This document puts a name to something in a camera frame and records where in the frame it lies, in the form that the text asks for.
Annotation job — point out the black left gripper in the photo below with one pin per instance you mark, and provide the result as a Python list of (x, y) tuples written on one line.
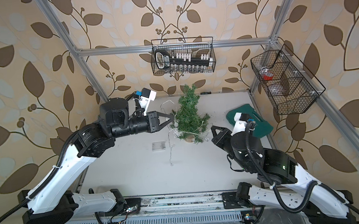
[(153, 124)]

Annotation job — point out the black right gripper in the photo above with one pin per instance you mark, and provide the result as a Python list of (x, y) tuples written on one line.
[(220, 139)]

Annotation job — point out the clear wire string lights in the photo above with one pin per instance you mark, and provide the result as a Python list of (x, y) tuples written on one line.
[(171, 134)]

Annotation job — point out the small green christmas tree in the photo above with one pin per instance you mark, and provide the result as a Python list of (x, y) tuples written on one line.
[(188, 124)]

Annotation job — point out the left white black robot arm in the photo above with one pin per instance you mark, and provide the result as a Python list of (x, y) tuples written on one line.
[(51, 201)]

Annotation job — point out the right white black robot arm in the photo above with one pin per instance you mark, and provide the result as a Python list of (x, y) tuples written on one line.
[(290, 186)]

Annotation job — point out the clear battery box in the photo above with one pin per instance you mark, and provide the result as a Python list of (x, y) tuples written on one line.
[(158, 146)]

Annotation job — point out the green plastic tool case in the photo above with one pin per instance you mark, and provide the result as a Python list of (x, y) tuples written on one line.
[(263, 128)]

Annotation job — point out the red item in basket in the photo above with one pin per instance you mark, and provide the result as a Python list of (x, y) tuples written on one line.
[(266, 75)]

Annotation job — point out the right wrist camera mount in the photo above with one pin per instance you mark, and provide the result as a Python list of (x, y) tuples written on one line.
[(243, 121)]

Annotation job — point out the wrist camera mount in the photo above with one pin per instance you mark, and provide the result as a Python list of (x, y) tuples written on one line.
[(142, 100), (243, 121)]

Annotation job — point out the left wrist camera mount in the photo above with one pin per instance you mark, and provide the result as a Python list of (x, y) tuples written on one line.
[(142, 100)]

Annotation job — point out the back black wire basket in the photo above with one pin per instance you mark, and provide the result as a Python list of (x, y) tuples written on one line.
[(195, 45)]

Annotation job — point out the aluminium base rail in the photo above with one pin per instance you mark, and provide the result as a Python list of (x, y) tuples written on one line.
[(162, 205)]

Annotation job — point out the side black wire basket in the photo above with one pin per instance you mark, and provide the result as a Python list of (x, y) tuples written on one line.
[(294, 88)]

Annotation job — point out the aluminium frame post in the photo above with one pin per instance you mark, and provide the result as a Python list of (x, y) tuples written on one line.
[(51, 16)]

